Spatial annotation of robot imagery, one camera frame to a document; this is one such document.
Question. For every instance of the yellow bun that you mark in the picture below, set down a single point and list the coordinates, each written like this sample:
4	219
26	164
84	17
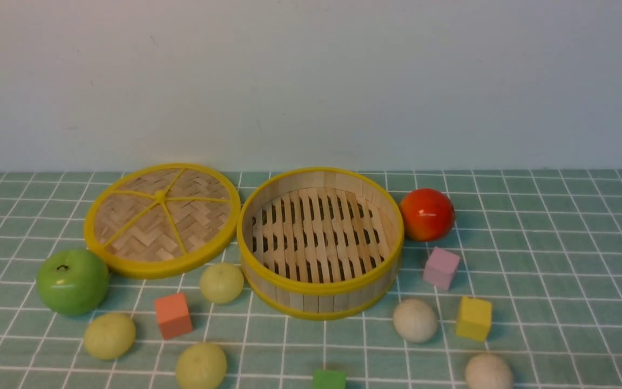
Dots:
221	283
202	365
109	336

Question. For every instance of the white bun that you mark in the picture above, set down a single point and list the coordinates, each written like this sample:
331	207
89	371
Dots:
487	370
415	321

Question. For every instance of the bamboo steamer tray yellow rim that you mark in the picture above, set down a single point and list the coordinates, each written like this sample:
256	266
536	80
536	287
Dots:
320	243

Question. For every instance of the yellow-rimmed bamboo steamer lid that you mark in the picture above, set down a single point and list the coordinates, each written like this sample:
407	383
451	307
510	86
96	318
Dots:
163	221

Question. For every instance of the red orange tomato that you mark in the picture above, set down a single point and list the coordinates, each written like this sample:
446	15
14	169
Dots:
428	215

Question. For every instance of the pink cube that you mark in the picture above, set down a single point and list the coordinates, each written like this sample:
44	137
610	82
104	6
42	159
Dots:
440	268

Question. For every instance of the orange cube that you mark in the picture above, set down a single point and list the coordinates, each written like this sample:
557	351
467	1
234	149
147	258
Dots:
173	315

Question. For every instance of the green cube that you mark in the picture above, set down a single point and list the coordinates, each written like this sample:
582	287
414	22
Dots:
329	379

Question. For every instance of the yellow cube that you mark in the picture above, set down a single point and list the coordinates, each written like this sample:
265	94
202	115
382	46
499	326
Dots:
474	318

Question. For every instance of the green apple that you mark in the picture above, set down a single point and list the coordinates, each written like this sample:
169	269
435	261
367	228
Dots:
72	282

